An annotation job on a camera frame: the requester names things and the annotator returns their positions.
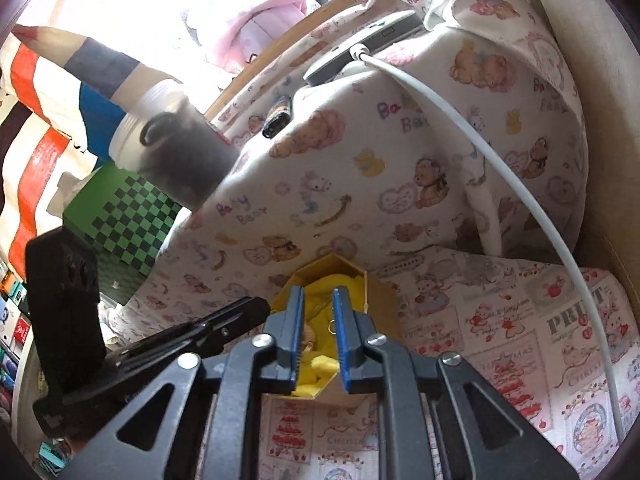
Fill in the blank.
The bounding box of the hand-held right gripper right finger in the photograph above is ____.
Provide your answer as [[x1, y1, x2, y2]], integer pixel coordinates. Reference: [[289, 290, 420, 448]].
[[332, 285, 581, 480]]

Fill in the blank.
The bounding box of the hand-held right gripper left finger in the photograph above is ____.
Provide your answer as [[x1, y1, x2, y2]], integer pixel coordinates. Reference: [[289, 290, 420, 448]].
[[60, 285, 306, 480]]

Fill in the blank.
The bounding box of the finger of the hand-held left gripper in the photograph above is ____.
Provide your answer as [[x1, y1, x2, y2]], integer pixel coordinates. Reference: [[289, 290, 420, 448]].
[[102, 296, 272, 401]]

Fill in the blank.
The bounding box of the octagonal box with yellow lining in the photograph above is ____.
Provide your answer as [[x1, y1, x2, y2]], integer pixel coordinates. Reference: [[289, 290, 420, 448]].
[[267, 254, 401, 408]]

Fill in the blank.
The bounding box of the shelf with boxes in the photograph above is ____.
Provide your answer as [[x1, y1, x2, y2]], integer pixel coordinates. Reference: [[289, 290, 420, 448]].
[[0, 260, 66, 471]]

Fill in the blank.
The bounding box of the red print tablecloth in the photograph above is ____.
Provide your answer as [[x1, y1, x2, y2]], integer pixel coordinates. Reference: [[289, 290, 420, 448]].
[[260, 245, 636, 480]]

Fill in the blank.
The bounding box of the clear plastic tub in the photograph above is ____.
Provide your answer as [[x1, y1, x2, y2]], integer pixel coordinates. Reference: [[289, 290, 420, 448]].
[[109, 82, 241, 211]]

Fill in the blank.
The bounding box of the bear print cloth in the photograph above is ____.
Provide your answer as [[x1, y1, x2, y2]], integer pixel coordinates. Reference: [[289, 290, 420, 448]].
[[107, 0, 588, 331]]

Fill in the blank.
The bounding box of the dark marker pen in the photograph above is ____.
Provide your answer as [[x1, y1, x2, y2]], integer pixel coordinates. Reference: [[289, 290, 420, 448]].
[[262, 95, 292, 140]]

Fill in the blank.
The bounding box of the wide striped towel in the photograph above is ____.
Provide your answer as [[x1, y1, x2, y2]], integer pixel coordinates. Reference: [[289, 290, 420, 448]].
[[0, 25, 186, 271]]

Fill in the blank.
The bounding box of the pink cloth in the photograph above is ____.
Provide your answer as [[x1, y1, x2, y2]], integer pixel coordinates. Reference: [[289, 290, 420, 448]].
[[202, 0, 321, 68]]

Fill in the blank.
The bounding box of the grey phone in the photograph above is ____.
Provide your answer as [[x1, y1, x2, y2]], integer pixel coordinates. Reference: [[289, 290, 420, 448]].
[[303, 10, 426, 86]]

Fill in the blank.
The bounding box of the white cable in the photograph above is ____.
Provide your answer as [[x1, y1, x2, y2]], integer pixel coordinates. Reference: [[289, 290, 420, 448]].
[[350, 42, 626, 441]]

